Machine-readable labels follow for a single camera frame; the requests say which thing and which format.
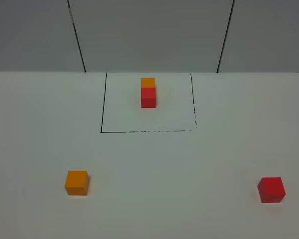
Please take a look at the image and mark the red template cube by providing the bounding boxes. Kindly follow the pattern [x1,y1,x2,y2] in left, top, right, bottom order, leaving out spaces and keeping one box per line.
[141,88,156,108]

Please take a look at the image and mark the orange template cube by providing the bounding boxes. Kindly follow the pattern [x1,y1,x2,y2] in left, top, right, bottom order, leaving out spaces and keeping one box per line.
[141,78,155,88]

